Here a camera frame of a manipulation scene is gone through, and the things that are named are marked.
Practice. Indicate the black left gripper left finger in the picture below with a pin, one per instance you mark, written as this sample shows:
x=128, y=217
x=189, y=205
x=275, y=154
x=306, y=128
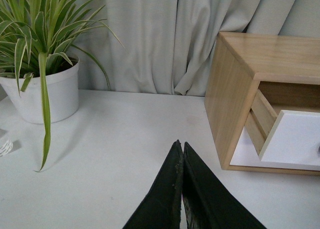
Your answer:
x=161, y=207

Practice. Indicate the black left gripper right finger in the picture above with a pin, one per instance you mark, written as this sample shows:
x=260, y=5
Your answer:
x=207, y=202

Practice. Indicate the green spider plant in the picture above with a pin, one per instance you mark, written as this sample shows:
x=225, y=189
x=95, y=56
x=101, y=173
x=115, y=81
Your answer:
x=35, y=36

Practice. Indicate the wooden drawer cabinet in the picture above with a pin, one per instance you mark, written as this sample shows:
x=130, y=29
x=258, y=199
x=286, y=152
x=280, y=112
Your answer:
x=244, y=63

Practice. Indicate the white drawer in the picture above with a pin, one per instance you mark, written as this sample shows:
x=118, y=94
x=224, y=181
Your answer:
x=245, y=155
x=285, y=128

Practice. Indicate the grey curtain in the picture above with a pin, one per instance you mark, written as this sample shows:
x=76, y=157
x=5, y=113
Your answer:
x=167, y=46

